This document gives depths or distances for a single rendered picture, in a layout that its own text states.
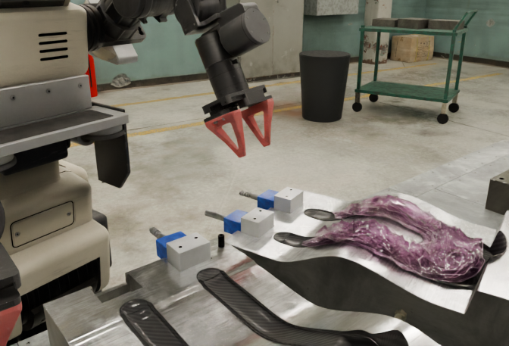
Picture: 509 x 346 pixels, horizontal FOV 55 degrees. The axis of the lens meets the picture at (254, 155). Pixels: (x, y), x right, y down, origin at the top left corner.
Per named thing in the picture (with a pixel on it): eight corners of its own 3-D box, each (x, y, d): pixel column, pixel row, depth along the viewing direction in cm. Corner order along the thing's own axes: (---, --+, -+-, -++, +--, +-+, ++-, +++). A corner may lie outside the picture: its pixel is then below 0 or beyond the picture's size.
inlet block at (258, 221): (198, 231, 89) (197, 204, 87) (214, 220, 92) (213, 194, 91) (258, 251, 82) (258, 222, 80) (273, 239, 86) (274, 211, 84)
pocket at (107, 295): (91, 310, 63) (88, 286, 62) (129, 294, 66) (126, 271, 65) (105, 328, 60) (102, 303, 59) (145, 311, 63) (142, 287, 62)
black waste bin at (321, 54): (287, 115, 483) (288, 52, 462) (324, 109, 507) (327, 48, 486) (318, 126, 445) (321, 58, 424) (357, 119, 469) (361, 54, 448)
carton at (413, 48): (388, 59, 826) (390, 35, 812) (412, 57, 857) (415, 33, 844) (408, 63, 791) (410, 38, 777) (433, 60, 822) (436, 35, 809)
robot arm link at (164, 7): (133, -6, 94) (110, -5, 90) (159, -42, 87) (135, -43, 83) (155, 34, 93) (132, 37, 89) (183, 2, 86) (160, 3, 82)
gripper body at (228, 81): (270, 94, 82) (254, 53, 82) (231, 105, 75) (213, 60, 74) (242, 105, 87) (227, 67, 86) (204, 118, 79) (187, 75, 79)
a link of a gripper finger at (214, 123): (275, 143, 80) (254, 90, 80) (248, 155, 75) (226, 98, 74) (246, 154, 84) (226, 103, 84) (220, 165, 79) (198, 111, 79)
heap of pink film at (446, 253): (293, 250, 76) (295, 205, 74) (340, 209, 90) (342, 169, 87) (469, 308, 63) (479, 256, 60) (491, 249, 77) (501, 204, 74)
